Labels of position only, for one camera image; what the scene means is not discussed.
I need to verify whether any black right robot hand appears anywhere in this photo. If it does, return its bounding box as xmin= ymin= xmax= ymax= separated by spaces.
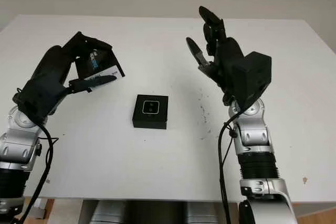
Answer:
xmin=185 ymin=5 xmax=246 ymax=106

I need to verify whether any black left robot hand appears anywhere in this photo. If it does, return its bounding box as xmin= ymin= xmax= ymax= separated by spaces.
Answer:
xmin=23 ymin=31 xmax=118 ymax=109

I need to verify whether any black RealSense box lid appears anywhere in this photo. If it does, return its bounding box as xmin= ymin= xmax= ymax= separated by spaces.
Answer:
xmin=75 ymin=48 xmax=126 ymax=83

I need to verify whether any small silver camera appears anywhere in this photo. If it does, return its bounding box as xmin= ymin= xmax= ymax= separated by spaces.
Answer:
xmin=141 ymin=100 xmax=160 ymax=114

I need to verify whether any black box base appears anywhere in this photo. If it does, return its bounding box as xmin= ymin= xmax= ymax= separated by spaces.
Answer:
xmin=132 ymin=93 xmax=169 ymax=130

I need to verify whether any silver black robot torso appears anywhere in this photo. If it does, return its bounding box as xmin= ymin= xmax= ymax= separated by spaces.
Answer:
xmin=81 ymin=200 xmax=226 ymax=224

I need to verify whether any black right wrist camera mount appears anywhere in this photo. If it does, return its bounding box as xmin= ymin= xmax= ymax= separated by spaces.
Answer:
xmin=232 ymin=51 xmax=272 ymax=108

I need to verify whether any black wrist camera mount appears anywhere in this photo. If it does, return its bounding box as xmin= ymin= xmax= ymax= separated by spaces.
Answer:
xmin=232 ymin=51 xmax=272 ymax=108
xmin=12 ymin=87 xmax=57 ymax=124

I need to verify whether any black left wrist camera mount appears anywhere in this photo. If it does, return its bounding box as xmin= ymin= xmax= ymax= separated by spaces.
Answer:
xmin=12 ymin=87 xmax=57 ymax=124

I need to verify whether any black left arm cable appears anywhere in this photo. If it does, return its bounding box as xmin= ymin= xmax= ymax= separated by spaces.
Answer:
xmin=15 ymin=121 xmax=59 ymax=224

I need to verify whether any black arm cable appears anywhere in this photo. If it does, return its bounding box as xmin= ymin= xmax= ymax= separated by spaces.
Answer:
xmin=219 ymin=105 xmax=247 ymax=224
xmin=15 ymin=121 xmax=59 ymax=224

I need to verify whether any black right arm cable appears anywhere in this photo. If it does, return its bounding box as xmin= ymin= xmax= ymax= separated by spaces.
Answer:
xmin=219 ymin=105 xmax=247 ymax=224

